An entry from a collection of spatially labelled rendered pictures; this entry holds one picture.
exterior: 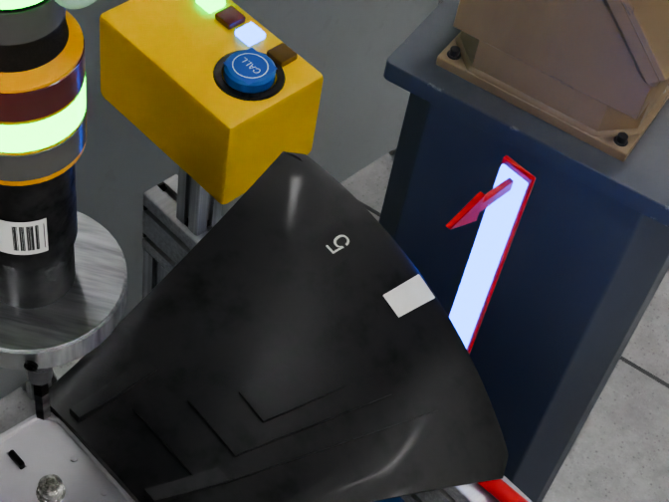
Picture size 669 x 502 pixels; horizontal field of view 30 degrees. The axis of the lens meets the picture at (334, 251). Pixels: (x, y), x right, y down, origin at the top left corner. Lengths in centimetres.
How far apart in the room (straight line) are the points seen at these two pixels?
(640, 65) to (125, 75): 41
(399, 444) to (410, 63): 51
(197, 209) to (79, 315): 66
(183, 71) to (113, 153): 79
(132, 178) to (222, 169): 86
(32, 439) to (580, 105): 60
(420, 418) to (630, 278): 51
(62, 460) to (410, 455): 19
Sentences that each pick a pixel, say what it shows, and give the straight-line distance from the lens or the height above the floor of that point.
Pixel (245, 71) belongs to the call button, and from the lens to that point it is 96.
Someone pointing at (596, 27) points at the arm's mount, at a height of 111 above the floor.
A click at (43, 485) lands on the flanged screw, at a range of 60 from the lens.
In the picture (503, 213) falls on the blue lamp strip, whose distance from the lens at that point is 80.
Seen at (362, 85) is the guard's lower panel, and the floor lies 29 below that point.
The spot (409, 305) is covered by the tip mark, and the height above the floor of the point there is 116.
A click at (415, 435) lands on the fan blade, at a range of 69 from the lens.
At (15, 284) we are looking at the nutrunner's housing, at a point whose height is 138.
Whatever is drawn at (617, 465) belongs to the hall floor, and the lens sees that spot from 213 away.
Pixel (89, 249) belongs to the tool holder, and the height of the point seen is 136.
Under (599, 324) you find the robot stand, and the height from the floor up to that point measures 80.
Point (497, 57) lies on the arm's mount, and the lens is 109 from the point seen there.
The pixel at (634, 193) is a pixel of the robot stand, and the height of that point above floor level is 100.
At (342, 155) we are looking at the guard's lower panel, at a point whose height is 13.
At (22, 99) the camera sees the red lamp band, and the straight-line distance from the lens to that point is 38.
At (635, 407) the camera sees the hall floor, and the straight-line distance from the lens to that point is 221.
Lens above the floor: 173
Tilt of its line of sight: 50 degrees down
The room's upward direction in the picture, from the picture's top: 12 degrees clockwise
